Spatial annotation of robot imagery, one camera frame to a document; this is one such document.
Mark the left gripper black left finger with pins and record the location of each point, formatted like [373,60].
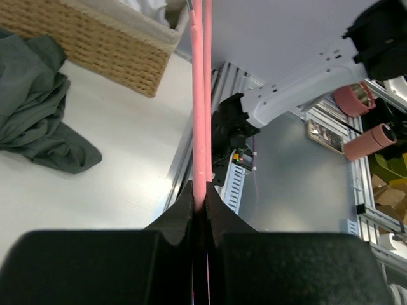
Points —
[116,266]

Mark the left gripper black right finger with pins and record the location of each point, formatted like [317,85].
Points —
[251,267]

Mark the dark grey t shirt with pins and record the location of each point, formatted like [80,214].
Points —
[33,101]

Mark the white t shirt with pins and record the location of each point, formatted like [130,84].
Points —
[158,10]

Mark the pink hanger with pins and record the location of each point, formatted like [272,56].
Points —
[201,42]

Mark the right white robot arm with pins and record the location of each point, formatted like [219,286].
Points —
[373,47]

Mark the framed picture card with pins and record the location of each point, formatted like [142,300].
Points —
[324,136]

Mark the cardboard box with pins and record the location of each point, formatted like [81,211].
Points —
[390,197]

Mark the pink cylinder bottle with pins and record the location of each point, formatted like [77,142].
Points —
[370,142]

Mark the pink tape roll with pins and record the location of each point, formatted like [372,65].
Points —
[355,99]

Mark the wicker laundry basket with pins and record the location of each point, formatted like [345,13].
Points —
[107,37]

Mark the white slotted cable duct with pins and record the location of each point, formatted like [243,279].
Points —
[232,192]

